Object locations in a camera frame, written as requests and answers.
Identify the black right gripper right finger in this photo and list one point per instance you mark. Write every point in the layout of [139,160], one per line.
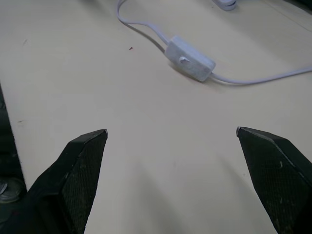
[275,175]

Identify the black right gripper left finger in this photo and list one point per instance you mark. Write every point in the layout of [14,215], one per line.
[73,180]

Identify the white object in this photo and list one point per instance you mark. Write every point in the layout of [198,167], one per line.
[226,3]

